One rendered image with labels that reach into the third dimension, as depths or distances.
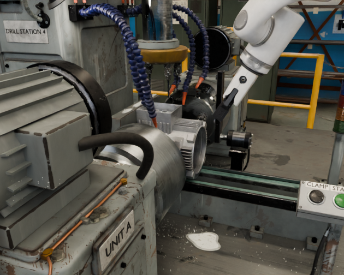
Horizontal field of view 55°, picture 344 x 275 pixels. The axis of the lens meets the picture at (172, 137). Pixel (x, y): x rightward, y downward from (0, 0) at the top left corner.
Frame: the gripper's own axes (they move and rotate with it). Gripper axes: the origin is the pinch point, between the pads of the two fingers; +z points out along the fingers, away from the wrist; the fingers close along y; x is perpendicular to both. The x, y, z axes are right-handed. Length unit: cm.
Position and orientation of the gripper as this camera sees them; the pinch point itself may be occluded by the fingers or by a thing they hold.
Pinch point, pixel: (220, 112)
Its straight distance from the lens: 95.5
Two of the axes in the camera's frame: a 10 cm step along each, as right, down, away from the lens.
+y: 3.5, -3.5, 8.7
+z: -4.6, 7.5, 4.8
